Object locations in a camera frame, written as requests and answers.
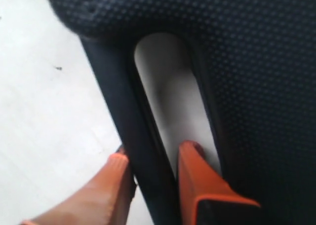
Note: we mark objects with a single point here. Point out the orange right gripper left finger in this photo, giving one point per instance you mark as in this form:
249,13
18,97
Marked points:
104,200

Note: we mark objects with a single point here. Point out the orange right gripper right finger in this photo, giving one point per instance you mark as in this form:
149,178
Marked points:
205,197

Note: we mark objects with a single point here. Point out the black plastic tool case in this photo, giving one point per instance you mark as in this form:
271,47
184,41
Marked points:
255,63

